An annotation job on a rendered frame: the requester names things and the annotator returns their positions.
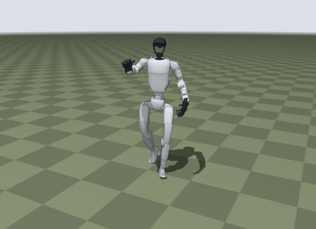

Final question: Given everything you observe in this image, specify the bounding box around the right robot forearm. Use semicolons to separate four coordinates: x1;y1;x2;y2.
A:
126;66;136;75

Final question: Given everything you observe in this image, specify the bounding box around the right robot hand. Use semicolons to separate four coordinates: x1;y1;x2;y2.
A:
121;59;135;74

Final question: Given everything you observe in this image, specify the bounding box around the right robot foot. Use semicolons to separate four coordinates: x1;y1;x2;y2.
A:
149;146;159;163

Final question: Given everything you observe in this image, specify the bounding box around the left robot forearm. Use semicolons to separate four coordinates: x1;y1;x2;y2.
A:
180;82;190;103

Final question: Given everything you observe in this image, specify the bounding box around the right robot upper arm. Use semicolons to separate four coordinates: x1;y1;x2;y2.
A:
133;58;148;74

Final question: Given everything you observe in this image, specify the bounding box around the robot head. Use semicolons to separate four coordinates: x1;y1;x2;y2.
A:
153;38;166;60

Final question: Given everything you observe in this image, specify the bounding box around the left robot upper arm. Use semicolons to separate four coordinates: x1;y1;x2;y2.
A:
170;60;185;89

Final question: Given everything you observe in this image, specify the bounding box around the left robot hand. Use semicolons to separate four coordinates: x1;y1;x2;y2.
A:
176;98;189;117

